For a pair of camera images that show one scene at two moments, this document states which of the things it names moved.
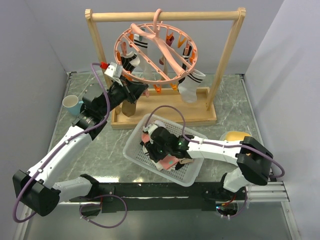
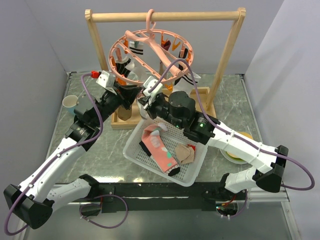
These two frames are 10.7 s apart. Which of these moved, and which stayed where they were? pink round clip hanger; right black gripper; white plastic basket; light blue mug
Moved: right black gripper; pink round clip hanger
Stayed: white plastic basket; light blue mug
